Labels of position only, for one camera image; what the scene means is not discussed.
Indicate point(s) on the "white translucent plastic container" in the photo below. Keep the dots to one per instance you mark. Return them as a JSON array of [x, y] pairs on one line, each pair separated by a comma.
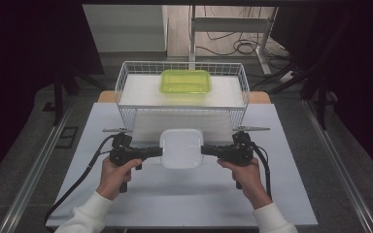
[[181, 149]]

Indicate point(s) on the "white power strip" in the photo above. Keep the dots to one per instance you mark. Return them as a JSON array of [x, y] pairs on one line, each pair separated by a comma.
[[287, 76]]

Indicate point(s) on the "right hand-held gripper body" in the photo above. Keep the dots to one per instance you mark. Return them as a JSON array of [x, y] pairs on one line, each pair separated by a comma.
[[236, 152]]

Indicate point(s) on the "black floor bracket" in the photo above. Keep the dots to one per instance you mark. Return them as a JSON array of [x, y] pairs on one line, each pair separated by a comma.
[[67, 137]]

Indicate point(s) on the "white metal desk frame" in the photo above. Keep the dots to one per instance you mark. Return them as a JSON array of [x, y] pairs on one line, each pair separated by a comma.
[[230, 26]]

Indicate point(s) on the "aluminium floor rail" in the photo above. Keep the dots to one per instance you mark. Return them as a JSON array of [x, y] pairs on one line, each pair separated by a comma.
[[35, 165], [340, 165]]

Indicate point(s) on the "black stand legs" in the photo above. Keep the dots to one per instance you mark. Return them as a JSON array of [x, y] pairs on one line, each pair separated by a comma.
[[304, 81], [61, 93]]

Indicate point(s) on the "person's left hand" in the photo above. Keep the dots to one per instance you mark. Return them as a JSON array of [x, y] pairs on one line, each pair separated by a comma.
[[115, 176]]

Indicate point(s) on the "white cabinet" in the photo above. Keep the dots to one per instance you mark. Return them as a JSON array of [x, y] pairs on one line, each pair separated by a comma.
[[126, 29]]

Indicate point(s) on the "person's right hand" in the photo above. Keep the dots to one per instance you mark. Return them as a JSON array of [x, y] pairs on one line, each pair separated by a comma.
[[249, 181]]

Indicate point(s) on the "green translucent plastic container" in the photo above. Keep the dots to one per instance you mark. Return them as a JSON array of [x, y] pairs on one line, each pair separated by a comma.
[[185, 81]]

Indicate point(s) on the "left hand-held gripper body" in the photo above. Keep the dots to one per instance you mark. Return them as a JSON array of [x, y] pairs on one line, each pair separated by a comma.
[[124, 152]]

